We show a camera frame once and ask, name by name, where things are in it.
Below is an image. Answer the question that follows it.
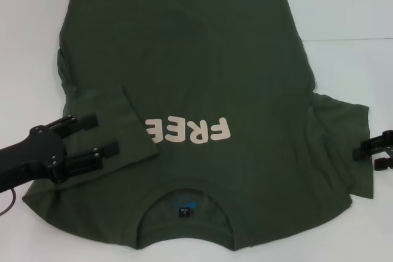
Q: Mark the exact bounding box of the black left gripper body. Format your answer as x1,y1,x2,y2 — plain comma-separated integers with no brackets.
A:
0,125,68,195

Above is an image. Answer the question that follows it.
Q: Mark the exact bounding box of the dark green FREE t-shirt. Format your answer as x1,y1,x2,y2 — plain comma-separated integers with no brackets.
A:
21,0,375,249

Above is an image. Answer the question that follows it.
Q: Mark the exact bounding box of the reddish thin cable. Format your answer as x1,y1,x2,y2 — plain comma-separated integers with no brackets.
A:
0,192,17,217

